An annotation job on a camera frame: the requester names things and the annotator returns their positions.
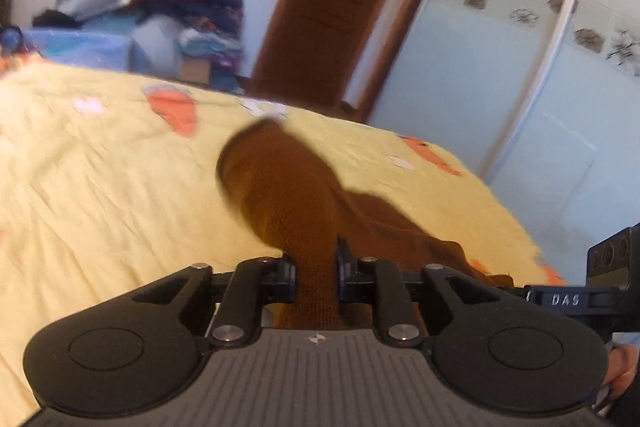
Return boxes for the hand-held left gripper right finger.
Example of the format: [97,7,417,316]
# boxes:
[336,236,502,347]

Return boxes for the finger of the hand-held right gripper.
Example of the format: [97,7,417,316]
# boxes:
[492,283,530,303]

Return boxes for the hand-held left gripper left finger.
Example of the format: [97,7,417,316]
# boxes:
[131,253,300,347]

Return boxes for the brown knit sweater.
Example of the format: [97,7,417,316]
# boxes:
[215,118,516,333]

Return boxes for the person's right forearm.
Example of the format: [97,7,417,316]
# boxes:
[607,374,640,427]

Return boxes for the person's right hand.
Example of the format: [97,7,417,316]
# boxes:
[602,341,640,405]

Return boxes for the flower-print wardrobe sliding door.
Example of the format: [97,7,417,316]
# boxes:
[367,0,640,270]

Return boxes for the yellow carrot-print bedsheet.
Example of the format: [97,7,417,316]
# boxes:
[0,57,568,413]

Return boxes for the cardboard box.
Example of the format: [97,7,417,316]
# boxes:
[181,57,212,86]

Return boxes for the brown wooden door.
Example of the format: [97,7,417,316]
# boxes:
[248,0,463,122]

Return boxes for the blue plastic storage box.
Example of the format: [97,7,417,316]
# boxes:
[22,28,133,72]

